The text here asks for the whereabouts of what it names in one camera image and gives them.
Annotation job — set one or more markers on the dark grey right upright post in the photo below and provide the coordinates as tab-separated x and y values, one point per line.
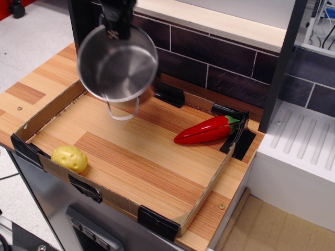
295	35

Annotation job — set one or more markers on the stainless steel pot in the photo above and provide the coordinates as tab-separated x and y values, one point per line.
120	72

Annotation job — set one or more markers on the dark grey upright post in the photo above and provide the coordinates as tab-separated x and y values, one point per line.
84	16
295	35

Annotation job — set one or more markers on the white ribbed sink drainer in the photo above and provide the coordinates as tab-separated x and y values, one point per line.
293	169

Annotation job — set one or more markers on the yellow toy potato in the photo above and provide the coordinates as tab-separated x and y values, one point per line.
71	157

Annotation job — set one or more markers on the grey oven control panel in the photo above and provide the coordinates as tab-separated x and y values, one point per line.
89	235

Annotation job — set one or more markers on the red toy chili pepper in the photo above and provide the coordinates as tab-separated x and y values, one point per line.
213	129

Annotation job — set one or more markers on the cardboard fence with black tape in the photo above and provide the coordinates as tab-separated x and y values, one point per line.
134	166

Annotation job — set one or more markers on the black caster wheel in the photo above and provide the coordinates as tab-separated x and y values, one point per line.
17	9

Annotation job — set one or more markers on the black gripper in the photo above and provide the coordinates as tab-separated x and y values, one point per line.
117	17

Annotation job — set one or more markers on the dark grey left upright post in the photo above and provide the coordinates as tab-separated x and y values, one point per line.
84	16

